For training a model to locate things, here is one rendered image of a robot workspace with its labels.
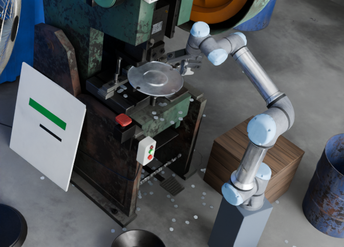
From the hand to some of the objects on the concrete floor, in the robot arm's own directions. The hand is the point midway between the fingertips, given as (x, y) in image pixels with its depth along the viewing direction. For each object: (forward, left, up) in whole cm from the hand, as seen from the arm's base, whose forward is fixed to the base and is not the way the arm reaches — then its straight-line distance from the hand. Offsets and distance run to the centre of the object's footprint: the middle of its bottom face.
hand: (180, 73), depth 255 cm
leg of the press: (+52, -14, -94) cm, 108 cm away
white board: (+50, +50, -94) cm, 118 cm away
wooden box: (-10, -59, -93) cm, 111 cm away
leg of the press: (+34, +37, -94) cm, 106 cm away
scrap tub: (-49, -99, -94) cm, 144 cm away
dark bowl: (-34, +28, -94) cm, 103 cm away
